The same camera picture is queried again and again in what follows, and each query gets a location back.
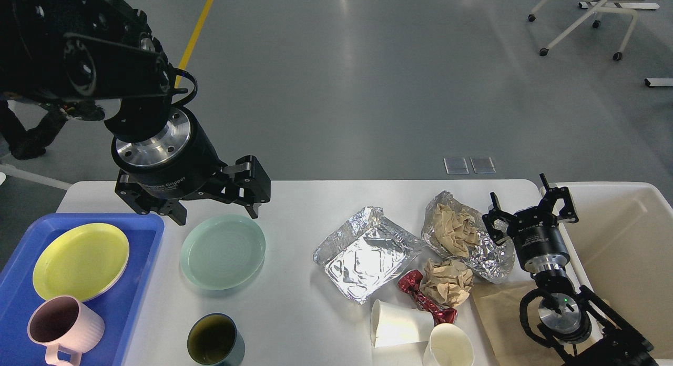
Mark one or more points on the pink ribbed mug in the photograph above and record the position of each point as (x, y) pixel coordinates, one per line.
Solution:
(67, 328)

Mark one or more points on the upright white paper cup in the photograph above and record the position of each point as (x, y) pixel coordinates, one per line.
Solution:
(448, 345)

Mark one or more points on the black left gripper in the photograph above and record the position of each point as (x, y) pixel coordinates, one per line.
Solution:
(177, 161)

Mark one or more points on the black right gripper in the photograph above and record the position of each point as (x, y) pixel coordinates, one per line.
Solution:
(537, 240)

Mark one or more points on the white chair leg left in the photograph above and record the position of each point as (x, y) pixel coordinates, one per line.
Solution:
(34, 178)

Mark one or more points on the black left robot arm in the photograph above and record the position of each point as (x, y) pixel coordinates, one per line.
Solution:
(69, 51)

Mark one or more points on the red foil wrapper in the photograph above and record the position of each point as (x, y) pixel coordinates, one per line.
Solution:
(410, 283)

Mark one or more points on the white metal bar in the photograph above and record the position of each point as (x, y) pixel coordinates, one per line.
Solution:
(658, 82)

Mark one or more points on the blue plastic tray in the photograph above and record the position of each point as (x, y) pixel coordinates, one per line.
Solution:
(118, 307)

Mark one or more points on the right floor socket cover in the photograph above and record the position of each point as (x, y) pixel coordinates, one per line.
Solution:
(483, 165)

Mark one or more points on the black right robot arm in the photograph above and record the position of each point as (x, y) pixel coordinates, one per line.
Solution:
(575, 322)

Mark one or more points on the crumpled brown paper ball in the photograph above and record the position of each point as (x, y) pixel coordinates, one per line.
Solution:
(447, 283)

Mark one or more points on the floor socket cover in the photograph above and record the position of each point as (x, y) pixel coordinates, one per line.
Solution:
(456, 166)
(483, 165)

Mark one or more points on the crumpled aluminium foil tray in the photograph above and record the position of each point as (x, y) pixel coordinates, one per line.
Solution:
(488, 260)

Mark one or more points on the flat aluminium foil tray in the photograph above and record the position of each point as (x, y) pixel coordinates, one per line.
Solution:
(365, 253)

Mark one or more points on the mint green plate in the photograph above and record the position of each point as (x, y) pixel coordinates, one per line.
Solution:
(223, 252)

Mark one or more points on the brown paper sheet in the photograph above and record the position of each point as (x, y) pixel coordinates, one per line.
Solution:
(498, 308)

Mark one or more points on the beige plastic bin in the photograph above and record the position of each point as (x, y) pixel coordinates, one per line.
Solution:
(623, 242)

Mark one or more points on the lying white paper cup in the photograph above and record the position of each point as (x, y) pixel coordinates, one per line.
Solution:
(392, 325)

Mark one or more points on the left floor socket cover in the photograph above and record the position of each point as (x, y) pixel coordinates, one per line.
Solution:
(456, 166)

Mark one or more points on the dark teal mug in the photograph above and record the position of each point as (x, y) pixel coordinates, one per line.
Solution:
(216, 340)

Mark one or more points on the yellow plate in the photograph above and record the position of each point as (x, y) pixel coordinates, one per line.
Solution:
(83, 262)

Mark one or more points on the crumpled brown paper in foil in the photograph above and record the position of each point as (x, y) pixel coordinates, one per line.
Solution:
(454, 231)

